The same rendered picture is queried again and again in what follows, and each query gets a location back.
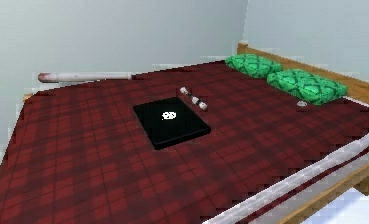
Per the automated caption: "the small white and black stick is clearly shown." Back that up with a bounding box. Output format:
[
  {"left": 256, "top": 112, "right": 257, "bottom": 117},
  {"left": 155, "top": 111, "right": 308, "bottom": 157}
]
[{"left": 179, "top": 86, "right": 209, "bottom": 112}]

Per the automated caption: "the white baseball bat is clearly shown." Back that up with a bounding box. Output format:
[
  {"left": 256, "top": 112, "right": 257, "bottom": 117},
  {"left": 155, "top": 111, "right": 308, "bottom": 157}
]
[{"left": 37, "top": 71, "right": 133, "bottom": 84}]

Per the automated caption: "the wooden bed with red plaid cover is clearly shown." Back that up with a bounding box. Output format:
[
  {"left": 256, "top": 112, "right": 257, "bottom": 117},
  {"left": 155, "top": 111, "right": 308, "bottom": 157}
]
[{"left": 0, "top": 42, "right": 369, "bottom": 224}]

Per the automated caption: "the black closed laptop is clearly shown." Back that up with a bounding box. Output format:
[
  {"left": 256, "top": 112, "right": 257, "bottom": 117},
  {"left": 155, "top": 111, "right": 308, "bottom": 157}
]
[{"left": 132, "top": 96, "right": 212, "bottom": 151}]

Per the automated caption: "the green patterned pillow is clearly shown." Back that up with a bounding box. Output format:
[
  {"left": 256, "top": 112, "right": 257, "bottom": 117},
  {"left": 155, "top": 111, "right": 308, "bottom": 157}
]
[
  {"left": 224, "top": 53, "right": 284, "bottom": 80},
  {"left": 266, "top": 68, "right": 349, "bottom": 107}
]

